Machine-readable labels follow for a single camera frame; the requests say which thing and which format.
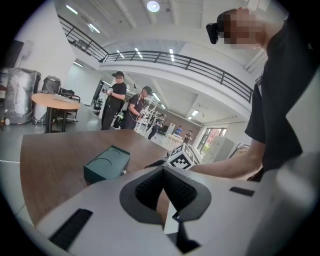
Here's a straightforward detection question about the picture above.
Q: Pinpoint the white metal shelving rack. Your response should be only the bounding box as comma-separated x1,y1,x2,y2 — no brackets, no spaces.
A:
133,95,162,137

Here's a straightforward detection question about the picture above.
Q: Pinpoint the light wooden rectangular table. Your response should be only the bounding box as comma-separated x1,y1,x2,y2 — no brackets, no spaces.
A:
165,133,186,144

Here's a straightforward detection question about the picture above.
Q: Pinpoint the grey laptop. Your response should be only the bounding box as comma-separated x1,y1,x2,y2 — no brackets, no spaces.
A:
51,95,74,104

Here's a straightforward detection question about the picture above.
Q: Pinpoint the black lidded bin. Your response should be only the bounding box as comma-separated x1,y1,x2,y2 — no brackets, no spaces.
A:
40,75,63,95

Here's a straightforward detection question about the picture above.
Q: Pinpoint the green black helmet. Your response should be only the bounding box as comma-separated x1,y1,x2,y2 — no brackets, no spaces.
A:
113,110,126,128

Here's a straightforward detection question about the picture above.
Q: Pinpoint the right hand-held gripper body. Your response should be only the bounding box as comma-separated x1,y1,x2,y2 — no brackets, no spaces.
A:
166,142,196,171

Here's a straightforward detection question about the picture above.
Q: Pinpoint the person's black shirt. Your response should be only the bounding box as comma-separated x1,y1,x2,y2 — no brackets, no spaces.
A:
244,14,320,176

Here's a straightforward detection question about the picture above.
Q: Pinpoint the round ceiling light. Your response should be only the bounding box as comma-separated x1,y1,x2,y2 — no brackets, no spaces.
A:
146,0,161,12

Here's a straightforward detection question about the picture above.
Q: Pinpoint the dark wooden table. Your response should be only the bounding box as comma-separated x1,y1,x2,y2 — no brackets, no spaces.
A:
19,129,177,227

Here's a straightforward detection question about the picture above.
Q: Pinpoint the black head-mounted camera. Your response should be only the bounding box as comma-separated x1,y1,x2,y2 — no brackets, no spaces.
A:
205,9,227,45

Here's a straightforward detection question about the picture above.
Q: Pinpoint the round light wooden table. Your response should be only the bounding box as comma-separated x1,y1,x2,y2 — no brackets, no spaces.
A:
30,92,82,134

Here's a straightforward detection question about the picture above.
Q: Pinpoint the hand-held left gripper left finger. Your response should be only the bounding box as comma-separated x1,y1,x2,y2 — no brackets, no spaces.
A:
36,166,179,256

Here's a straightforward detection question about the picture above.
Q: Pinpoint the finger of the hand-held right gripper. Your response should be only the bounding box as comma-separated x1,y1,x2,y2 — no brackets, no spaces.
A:
143,158,169,169

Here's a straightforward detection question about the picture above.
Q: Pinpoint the plastic-wrapped grey barrel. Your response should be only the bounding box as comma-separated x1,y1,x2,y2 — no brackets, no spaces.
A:
3,67,42,125

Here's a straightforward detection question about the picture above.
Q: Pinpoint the person's right forearm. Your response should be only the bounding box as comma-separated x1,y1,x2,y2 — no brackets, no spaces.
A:
188,138,265,180

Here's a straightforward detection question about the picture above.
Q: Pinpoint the black folding cart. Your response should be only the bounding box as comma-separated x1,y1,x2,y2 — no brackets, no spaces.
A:
58,87,82,124

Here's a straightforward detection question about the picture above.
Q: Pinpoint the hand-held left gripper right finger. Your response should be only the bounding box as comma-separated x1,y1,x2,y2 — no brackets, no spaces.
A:
163,166,270,256

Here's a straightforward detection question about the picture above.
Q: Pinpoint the dark green box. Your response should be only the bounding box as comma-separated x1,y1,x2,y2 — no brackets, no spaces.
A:
83,145,132,187

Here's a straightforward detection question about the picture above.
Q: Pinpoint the black balcony railing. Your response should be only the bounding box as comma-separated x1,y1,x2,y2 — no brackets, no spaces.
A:
56,14,110,63
99,50,254,104

